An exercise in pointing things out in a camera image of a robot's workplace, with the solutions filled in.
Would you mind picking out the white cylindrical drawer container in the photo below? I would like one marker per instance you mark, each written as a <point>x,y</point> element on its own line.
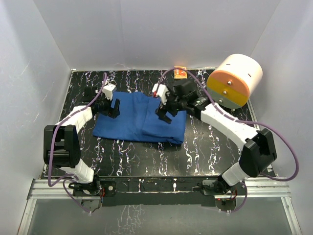
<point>232,83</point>

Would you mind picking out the blue surgical drape cloth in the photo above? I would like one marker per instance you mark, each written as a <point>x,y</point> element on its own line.
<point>138,121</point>

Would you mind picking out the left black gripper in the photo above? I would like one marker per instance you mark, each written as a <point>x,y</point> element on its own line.
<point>112,112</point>

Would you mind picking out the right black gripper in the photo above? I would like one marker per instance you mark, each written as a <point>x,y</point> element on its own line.
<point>161,112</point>

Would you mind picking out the small orange circuit board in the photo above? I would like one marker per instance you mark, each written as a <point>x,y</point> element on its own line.
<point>180,73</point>

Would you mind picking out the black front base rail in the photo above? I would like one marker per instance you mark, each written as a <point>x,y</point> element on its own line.
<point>157,190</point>

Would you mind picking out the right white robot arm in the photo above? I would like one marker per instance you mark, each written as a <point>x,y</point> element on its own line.
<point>257,146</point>

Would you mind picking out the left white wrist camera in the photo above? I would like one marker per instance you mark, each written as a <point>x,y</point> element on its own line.
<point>107,91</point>

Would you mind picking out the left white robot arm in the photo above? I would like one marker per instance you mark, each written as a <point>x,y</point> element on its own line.
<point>61,143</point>

